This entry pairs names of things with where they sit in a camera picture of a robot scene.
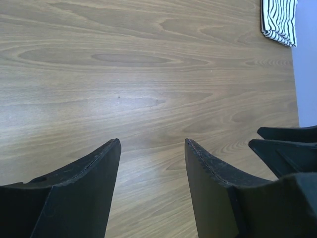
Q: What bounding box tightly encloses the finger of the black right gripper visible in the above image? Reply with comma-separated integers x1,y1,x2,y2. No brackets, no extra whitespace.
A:
248,139,317,178
257,125,317,143

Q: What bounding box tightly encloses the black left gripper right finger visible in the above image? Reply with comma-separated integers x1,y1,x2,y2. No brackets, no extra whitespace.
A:
185,139,317,238

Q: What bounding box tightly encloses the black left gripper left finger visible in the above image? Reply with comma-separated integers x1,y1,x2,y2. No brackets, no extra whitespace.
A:
0,139,121,238

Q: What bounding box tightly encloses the striped folded tank top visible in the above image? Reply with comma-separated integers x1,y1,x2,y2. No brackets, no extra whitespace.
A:
260,0,298,47

